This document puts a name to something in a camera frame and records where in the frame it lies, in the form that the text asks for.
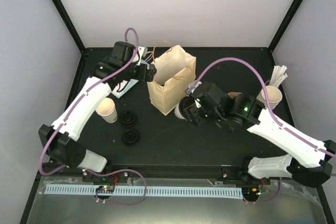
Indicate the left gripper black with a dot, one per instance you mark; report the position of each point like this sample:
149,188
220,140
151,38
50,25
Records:
150,73

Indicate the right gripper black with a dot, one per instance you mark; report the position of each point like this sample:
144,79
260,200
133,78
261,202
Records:
192,115

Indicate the white paper cup single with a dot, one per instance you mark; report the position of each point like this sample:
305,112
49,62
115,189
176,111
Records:
183,104

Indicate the beige paper bag with handles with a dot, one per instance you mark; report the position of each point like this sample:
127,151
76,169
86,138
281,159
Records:
175,70

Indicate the brown cardboard cup carrier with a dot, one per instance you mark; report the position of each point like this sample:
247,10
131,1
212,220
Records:
232,95

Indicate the black cup lid single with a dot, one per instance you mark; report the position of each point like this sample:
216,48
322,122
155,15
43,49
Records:
130,137

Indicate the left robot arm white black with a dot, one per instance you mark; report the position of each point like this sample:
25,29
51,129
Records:
60,139

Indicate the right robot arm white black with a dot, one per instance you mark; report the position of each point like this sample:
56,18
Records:
306,160

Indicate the light blue paper bag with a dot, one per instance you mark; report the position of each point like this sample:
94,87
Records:
123,87

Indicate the stack of black cup lids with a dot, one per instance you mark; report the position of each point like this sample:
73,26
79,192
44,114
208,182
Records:
128,118

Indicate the white cup stack left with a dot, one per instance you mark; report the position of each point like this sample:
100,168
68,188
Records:
106,109

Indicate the clear glass straw jar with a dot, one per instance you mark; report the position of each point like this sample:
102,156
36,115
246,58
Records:
268,82

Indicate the stack of white paper cups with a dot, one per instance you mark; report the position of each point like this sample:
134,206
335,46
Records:
274,96

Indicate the right controller circuit board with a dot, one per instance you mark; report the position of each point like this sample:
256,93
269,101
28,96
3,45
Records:
254,191

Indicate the controller circuit board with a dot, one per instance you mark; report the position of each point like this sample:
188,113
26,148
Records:
254,191
105,189

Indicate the left controller circuit board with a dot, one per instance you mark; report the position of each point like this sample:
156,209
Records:
105,189

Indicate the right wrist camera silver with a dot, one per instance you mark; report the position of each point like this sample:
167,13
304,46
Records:
190,89

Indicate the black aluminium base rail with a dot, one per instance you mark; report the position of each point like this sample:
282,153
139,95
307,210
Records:
226,174

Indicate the light blue slotted cable duct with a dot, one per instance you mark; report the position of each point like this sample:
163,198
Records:
149,191

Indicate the left black frame post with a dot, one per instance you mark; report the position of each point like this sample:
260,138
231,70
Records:
69,24

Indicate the black frame post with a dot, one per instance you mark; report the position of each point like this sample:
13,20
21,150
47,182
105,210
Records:
293,8
69,24

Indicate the right black frame post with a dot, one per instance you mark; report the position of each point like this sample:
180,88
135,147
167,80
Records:
293,8

